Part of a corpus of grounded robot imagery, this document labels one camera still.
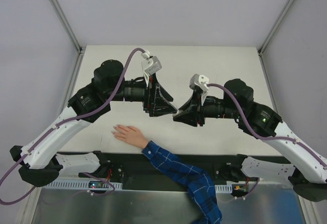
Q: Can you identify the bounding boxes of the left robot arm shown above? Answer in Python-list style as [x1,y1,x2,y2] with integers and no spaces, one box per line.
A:
[10,60,178,187]

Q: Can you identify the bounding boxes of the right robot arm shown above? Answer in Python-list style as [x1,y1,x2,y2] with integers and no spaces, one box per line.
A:
[173,74,326,202]

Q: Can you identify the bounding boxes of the blue plaid sleeve forearm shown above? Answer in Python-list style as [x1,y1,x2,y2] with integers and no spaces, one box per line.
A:
[142,141,222,223]

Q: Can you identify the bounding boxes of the person's hand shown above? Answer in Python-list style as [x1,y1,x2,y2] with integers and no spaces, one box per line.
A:
[112,125,149,149]

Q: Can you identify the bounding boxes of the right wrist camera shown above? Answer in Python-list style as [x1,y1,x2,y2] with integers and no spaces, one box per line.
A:
[189,73,209,105]

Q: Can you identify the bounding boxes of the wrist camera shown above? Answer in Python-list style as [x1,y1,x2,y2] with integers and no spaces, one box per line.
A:
[189,73,209,105]
[141,51,162,86]

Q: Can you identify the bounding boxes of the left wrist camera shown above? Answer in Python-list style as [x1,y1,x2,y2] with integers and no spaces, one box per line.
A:
[141,51,162,86]

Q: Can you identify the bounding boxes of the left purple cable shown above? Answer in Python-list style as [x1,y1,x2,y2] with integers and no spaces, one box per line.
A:
[0,47,146,206]

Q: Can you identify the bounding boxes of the purple cable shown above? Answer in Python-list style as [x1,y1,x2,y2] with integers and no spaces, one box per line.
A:
[208,83,327,168]
[0,47,146,206]

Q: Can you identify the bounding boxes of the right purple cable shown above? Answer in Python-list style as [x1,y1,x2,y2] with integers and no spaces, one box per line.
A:
[208,83,327,168]

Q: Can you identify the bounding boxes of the white cable duct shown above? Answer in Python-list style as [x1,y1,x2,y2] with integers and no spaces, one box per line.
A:
[44,179,123,191]

